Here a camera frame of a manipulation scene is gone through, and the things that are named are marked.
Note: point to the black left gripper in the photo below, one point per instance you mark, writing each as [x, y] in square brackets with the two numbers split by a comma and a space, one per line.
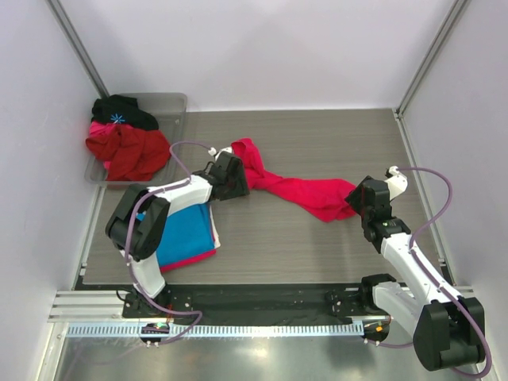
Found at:
[241, 188]

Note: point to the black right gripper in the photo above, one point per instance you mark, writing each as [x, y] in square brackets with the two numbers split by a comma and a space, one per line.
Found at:
[355, 197]

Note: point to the crimson pink t-shirt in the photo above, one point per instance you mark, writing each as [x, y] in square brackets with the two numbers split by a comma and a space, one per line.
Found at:
[323, 198]

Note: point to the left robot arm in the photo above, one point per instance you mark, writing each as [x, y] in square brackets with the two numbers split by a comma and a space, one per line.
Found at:
[137, 224]

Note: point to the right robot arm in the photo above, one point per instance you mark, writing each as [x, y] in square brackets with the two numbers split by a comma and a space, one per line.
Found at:
[447, 328]

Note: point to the folded blue t-shirt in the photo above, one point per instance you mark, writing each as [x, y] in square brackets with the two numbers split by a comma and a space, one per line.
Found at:
[186, 234]

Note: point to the grey plastic bin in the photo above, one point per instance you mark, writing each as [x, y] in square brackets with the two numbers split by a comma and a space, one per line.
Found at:
[170, 110]

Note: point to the dark red t-shirt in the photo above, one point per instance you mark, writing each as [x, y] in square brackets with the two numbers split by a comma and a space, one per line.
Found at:
[128, 153]

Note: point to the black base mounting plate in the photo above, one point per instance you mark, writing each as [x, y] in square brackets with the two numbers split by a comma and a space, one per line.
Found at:
[254, 304]

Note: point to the black t-shirt with blue print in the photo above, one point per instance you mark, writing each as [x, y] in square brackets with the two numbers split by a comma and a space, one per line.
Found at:
[119, 109]

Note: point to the pink t-shirt in bin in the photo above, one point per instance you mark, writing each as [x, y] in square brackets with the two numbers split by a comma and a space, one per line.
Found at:
[99, 129]

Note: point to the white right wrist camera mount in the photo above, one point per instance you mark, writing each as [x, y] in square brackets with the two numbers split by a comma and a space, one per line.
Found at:
[396, 181]

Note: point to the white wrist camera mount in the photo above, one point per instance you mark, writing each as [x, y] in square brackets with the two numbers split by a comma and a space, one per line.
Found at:
[215, 153]
[396, 181]

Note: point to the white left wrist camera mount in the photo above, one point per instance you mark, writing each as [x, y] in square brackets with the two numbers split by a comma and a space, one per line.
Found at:
[215, 153]

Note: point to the slotted white cable duct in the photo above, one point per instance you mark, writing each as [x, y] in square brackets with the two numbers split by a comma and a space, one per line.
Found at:
[146, 330]

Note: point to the aluminium front rail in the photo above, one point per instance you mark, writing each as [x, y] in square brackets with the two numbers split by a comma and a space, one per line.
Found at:
[86, 306]

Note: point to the right aluminium frame post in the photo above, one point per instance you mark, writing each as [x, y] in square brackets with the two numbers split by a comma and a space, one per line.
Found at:
[444, 31]

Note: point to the aluminium frame post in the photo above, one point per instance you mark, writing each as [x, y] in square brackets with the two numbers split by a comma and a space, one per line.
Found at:
[444, 31]
[73, 38]

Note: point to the left aluminium frame post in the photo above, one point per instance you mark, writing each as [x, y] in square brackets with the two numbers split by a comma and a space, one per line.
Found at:
[73, 38]

